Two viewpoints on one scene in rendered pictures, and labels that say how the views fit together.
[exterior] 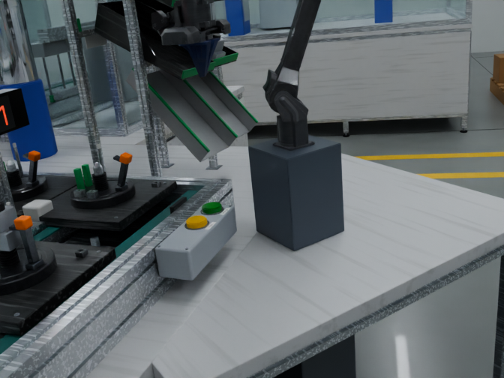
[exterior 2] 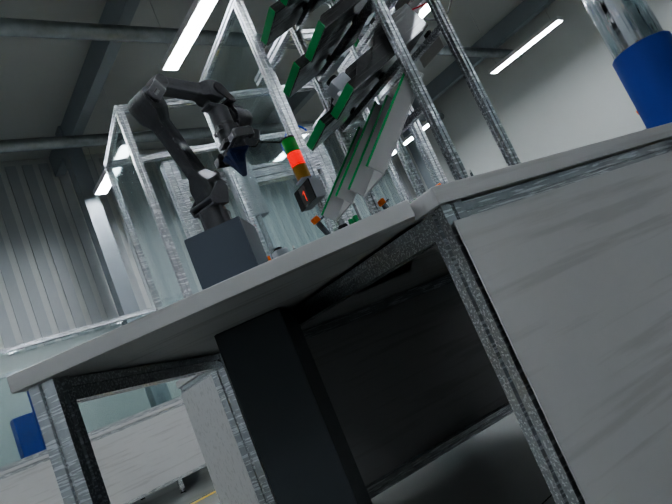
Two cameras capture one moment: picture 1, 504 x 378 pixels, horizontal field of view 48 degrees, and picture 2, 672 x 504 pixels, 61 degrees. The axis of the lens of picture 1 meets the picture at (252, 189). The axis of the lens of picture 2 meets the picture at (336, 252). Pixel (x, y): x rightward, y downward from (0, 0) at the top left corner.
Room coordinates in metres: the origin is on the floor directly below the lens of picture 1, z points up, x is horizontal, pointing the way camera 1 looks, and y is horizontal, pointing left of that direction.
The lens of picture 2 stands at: (2.09, -1.04, 0.69)
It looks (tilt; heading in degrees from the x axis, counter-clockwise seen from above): 9 degrees up; 126
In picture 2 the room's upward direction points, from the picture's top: 23 degrees counter-clockwise
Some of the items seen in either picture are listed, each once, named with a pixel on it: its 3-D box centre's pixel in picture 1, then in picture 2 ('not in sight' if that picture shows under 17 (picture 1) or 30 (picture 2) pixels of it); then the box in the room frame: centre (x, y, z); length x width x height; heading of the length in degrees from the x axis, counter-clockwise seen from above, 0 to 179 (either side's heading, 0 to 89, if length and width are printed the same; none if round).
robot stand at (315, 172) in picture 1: (296, 189); (235, 270); (1.13, -0.10, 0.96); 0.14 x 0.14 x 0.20; 32
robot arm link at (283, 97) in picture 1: (289, 103); (208, 200); (1.13, -0.09, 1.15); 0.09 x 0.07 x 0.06; 3
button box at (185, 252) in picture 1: (199, 238); not in sight; (0.99, 0.11, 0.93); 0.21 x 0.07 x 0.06; 157
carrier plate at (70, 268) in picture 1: (14, 279); not in sight; (0.84, 0.41, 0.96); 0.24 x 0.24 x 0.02; 67
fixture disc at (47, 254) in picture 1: (11, 268); not in sight; (0.84, 0.41, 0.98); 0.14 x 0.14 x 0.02
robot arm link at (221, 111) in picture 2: not in sight; (219, 114); (1.12, 0.07, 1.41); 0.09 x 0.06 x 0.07; 93
